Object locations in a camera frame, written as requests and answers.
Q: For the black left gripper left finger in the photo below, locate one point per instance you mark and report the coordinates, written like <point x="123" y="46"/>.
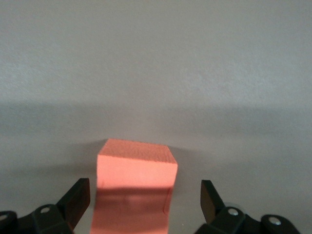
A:
<point x="61" y="209"/>

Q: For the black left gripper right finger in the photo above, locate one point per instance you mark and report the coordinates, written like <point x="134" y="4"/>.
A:
<point x="219" y="212"/>

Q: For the orange foam block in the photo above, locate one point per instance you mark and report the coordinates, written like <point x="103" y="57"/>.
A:
<point x="134" y="175"/>

